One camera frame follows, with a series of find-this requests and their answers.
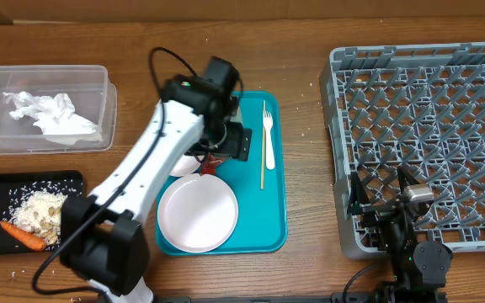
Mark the white napkin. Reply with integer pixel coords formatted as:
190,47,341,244
3,91,102,146

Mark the rice and peanuts pile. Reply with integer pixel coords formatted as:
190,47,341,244
10,190,67,246

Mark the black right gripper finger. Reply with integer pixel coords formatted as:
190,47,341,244
347,172,370,215
397,166,419,195

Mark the pink bowl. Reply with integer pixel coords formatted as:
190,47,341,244
169,155,204,177

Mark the wooden chopstick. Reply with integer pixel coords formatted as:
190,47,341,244
260,101,266,190

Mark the clear plastic bin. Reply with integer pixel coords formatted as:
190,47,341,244
0,65,117,155

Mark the white plastic fork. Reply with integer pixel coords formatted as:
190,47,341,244
263,111,275,170

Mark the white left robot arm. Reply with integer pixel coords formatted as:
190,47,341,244
54,75,252,302

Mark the black tray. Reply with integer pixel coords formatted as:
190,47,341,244
0,170,87,254

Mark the grey dish rack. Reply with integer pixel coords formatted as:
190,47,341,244
319,42,485,259

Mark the red snack wrapper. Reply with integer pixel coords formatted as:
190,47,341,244
200,156,225,175

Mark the teal plastic tray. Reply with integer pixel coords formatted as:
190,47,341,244
155,90,289,257

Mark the orange carrot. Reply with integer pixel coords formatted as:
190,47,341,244
0,221,47,251

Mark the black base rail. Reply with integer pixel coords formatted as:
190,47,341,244
153,290,448,303

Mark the pink plate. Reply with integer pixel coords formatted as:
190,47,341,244
157,173,238,253

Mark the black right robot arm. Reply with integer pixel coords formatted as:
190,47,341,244
341,167,453,303

